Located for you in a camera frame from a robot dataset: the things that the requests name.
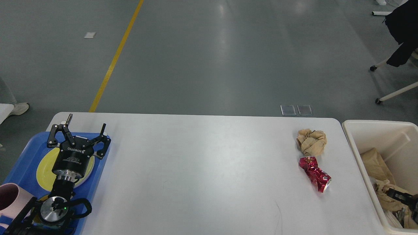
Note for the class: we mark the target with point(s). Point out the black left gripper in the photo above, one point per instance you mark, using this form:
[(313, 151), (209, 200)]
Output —
[(73, 160)]

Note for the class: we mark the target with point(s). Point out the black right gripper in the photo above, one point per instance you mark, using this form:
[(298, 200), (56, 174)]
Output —
[(406, 199)]

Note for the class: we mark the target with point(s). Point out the clear plastic wrap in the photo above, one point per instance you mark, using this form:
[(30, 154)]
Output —
[(400, 216)]

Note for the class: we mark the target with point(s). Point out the beige napkin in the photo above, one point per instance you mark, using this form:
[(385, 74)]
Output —
[(311, 143), (386, 202)]

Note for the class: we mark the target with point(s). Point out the yellow plastic plate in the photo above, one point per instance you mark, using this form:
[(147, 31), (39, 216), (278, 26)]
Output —
[(44, 175)]

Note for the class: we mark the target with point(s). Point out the pink ribbed mug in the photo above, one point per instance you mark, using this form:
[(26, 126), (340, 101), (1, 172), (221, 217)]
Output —
[(13, 199)]

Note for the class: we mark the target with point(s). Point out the white paper cup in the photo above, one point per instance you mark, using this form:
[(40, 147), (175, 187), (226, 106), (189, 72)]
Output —
[(392, 220)]

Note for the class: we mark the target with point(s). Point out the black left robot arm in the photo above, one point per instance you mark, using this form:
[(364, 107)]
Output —
[(53, 215)]

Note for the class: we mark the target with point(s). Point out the brown paper bag in bin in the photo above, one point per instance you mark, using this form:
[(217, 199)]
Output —
[(375, 166)]

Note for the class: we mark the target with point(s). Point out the cream plastic bin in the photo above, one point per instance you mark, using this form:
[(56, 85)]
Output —
[(397, 142)]

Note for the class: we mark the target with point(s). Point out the blue plastic tray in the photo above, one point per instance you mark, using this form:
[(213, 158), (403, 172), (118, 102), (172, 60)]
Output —
[(24, 174)]

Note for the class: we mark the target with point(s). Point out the white shoe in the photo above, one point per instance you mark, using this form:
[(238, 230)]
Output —
[(19, 109)]

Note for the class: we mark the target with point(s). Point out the red foil wrapper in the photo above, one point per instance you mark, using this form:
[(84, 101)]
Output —
[(316, 175)]

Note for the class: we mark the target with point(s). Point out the floor outlet plates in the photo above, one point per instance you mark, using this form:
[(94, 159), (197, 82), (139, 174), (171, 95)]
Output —
[(291, 110)]

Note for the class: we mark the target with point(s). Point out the black jacket on chair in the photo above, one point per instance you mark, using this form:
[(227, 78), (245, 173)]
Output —
[(402, 23)]

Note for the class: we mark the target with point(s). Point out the white desk frame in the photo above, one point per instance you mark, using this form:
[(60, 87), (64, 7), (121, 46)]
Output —
[(381, 13)]

